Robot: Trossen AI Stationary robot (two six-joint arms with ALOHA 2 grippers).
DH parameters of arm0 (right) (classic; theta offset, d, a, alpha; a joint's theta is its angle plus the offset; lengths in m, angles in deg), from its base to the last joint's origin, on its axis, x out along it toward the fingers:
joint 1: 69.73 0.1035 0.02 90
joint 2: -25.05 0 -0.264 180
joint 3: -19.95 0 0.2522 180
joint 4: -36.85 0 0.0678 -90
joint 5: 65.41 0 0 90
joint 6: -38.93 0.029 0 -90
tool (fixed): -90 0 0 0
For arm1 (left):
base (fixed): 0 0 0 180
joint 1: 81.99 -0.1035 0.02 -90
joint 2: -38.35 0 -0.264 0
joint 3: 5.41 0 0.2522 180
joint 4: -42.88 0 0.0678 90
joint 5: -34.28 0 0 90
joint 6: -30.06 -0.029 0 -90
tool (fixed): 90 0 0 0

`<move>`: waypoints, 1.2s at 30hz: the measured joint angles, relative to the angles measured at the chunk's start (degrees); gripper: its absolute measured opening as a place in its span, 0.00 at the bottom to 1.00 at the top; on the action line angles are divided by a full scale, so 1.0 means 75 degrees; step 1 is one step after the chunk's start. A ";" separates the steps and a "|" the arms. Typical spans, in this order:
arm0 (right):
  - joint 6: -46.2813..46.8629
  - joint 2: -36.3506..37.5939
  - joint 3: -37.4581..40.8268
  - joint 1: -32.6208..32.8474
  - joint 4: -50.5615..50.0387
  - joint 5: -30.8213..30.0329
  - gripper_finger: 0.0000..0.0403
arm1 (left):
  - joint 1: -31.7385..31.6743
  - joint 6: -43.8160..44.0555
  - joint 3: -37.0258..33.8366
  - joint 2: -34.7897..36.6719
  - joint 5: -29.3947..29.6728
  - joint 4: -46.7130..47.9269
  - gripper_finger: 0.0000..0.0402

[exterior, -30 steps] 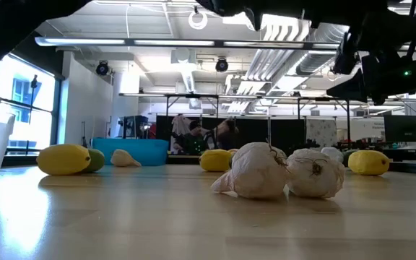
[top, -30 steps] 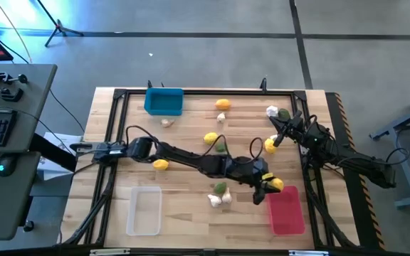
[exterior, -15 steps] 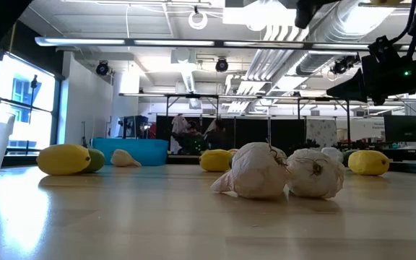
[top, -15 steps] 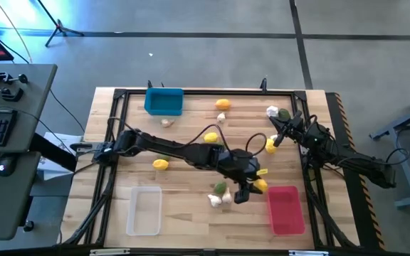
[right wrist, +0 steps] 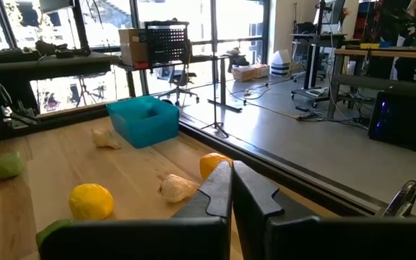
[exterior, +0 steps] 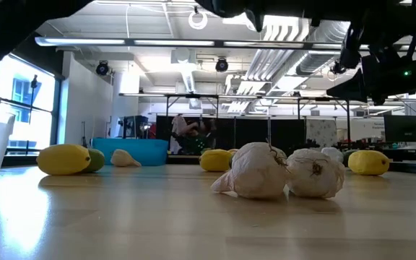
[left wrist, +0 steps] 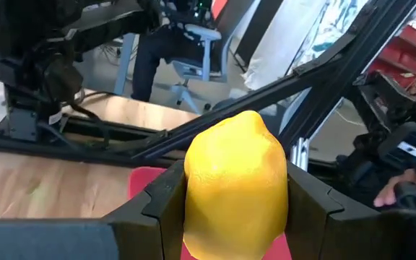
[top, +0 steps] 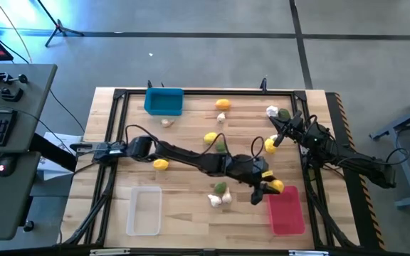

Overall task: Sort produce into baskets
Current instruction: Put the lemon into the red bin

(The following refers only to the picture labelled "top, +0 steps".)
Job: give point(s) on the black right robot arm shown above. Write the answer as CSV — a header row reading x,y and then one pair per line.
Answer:
x,y
351,160

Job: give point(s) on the blue plastic bin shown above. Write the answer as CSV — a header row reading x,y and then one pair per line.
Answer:
x,y
164,103

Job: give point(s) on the silver metal bracket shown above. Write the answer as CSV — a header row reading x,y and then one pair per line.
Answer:
x,y
304,151

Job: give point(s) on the silver metal latch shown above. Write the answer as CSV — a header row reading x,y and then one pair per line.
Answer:
x,y
109,252
308,253

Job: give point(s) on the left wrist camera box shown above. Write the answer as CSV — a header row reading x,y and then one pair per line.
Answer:
x,y
253,163

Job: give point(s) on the black round knob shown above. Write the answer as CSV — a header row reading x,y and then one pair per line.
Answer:
x,y
28,225

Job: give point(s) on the large white garlic head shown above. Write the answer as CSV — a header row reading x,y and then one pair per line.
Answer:
x,y
272,111

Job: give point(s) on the red plastic bin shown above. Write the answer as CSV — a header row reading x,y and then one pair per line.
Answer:
x,y
287,217

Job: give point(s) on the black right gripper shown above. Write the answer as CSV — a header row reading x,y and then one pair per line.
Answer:
x,y
294,131

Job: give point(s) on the grey side desk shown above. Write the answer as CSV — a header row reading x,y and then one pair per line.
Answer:
x,y
30,106

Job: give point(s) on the green lime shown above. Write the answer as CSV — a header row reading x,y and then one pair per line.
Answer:
x,y
284,113
220,187
221,146

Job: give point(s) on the white paper sheets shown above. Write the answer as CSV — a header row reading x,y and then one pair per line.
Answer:
x,y
61,139

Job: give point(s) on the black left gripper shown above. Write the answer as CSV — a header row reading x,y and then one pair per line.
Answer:
x,y
247,176

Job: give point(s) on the black hazard striped platform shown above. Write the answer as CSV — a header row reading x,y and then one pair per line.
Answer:
x,y
365,213

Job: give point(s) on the yellow lemon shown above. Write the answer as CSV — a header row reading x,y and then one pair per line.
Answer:
x,y
269,146
223,104
210,138
278,185
160,164

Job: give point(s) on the small white garlic bulb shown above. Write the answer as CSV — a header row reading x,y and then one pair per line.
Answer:
x,y
273,137

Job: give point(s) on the black aluminium table frame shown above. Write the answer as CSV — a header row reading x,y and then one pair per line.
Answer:
x,y
208,92

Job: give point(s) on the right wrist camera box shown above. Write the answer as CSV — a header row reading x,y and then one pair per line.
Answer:
x,y
297,116

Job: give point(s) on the black desk leg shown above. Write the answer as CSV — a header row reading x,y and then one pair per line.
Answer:
x,y
53,153

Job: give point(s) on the clear plastic bin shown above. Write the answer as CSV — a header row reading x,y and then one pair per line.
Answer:
x,y
144,213

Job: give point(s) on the black desk clamp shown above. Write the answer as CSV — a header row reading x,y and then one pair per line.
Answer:
x,y
9,94
0,76

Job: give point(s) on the black computer mouse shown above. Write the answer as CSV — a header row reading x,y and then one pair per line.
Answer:
x,y
7,165

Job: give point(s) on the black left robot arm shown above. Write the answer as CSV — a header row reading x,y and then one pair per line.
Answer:
x,y
190,156

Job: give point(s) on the black tripod stand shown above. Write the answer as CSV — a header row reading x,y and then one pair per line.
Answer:
x,y
60,28

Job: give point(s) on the grey blue metal table frame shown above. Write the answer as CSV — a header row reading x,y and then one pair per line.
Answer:
x,y
408,117

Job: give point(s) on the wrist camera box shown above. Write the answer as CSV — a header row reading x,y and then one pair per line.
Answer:
x,y
297,116
253,163

